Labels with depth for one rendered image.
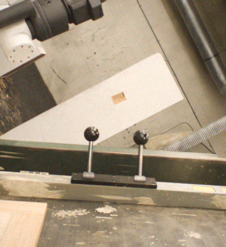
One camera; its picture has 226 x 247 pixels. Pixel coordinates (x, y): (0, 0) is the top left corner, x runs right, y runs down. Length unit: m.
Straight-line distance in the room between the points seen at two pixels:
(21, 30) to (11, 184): 0.35
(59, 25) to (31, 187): 0.37
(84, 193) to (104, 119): 3.57
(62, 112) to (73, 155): 3.36
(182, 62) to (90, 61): 2.01
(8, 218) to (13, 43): 0.35
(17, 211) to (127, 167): 0.44
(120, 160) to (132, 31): 7.78
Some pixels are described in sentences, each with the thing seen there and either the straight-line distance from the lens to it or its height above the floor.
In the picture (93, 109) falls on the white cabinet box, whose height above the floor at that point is 1.11.
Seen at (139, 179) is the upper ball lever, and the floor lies 1.49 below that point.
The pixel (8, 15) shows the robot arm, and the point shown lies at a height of 1.42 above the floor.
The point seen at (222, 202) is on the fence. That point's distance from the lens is 0.99.
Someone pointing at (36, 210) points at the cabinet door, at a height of 1.29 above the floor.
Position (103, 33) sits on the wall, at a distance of 8.88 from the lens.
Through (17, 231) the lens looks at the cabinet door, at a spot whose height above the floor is 1.27.
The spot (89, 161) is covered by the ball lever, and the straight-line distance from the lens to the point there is 0.95.
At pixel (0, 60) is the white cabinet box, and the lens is 5.85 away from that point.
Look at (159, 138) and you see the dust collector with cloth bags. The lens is 6.69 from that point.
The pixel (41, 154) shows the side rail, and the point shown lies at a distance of 1.17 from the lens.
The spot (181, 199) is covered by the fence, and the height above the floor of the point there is 1.56.
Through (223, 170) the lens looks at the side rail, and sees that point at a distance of 1.23.
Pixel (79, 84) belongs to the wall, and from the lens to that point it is 8.89.
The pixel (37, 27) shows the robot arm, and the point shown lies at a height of 1.46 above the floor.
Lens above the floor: 1.57
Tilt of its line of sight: 4 degrees down
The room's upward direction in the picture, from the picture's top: 62 degrees clockwise
